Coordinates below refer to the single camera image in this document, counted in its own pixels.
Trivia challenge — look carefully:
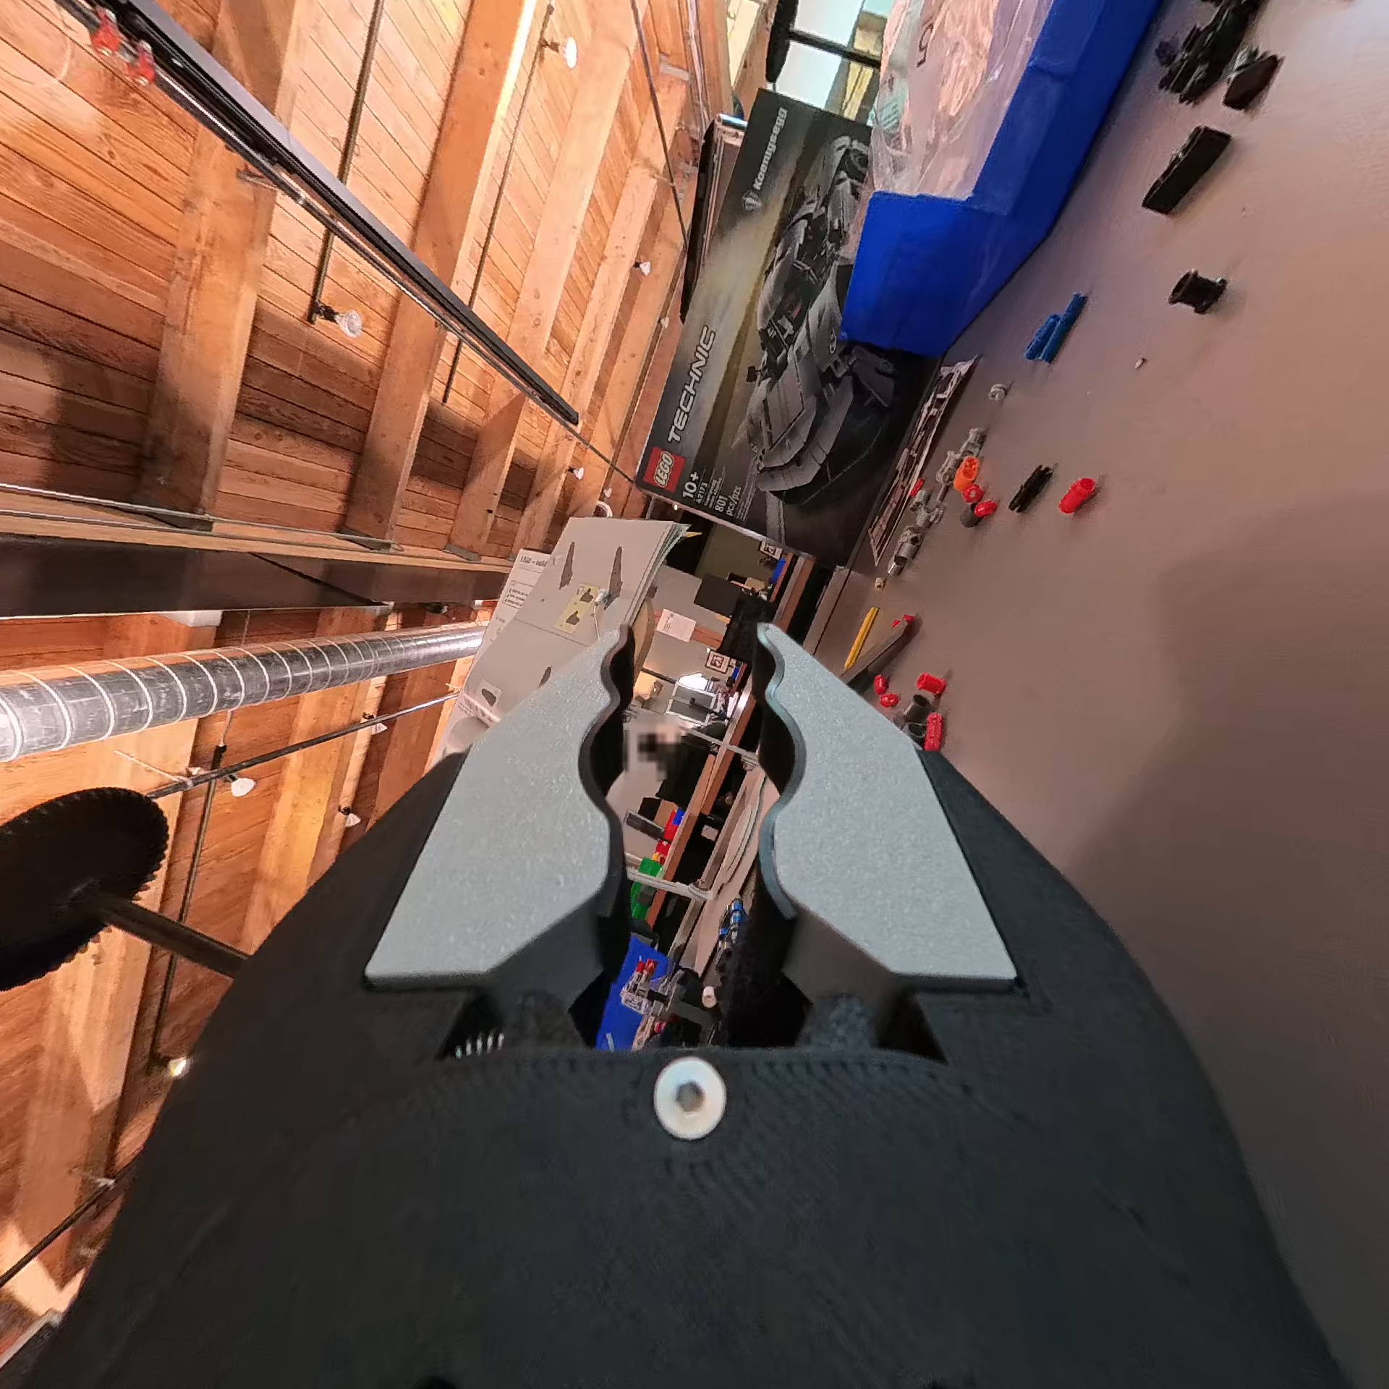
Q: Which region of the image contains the cluster of small lego parts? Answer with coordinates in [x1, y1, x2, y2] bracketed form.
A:
[891, 425, 1002, 580]

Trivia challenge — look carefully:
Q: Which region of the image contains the silver ventilation duct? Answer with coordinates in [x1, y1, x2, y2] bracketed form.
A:
[0, 622, 489, 765]

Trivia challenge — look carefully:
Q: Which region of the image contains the black track light rail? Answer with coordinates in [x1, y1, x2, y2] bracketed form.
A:
[48, 0, 583, 427]

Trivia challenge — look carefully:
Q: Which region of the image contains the black toothed wheel on rod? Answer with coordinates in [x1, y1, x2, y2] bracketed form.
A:
[0, 787, 252, 992]

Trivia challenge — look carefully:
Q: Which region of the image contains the grey lego beam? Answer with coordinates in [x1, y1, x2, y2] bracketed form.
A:
[839, 615, 917, 692]

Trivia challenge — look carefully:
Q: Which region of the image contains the open instruction book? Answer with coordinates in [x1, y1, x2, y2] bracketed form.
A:
[466, 517, 691, 750]

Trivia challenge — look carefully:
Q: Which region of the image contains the blue lego piece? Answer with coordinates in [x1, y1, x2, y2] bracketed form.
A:
[1023, 292, 1089, 366]

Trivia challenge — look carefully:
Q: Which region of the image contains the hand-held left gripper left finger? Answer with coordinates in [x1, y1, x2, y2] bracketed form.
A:
[365, 623, 635, 1035]

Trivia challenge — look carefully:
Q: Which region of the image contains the black lego panel assembly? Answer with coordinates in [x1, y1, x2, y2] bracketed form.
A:
[1155, 0, 1248, 105]

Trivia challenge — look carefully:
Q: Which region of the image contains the lego set box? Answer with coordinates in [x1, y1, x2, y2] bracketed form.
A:
[633, 89, 907, 568]

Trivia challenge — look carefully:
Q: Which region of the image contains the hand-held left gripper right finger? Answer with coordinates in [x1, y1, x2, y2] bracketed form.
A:
[752, 623, 1018, 1043]

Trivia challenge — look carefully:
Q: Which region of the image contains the clear plastic bag of parts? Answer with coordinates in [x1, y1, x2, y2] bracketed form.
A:
[867, 0, 1070, 208]

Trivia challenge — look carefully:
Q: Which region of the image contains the blue plastic bin with label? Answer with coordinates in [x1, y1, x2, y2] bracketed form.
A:
[838, 0, 1166, 359]

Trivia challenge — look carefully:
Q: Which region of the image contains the long black lego panel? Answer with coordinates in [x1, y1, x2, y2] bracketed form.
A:
[1139, 126, 1234, 216]

